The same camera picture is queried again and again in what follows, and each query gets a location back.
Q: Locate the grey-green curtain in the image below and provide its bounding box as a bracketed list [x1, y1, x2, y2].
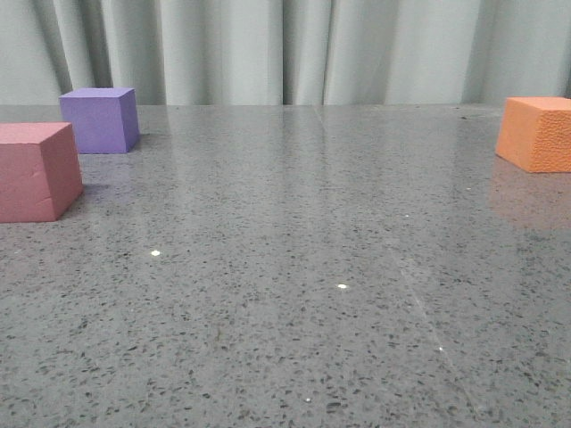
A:
[1, 1, 570, 105]

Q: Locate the orange foam cube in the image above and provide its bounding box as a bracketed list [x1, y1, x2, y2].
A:
[495, 96, 570, 173]

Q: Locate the purple foam cube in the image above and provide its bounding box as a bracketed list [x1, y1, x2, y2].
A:
[59, 87, 140, 154]

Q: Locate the pink foam cube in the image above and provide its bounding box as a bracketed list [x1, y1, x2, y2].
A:
[1, 122, 83, 223]

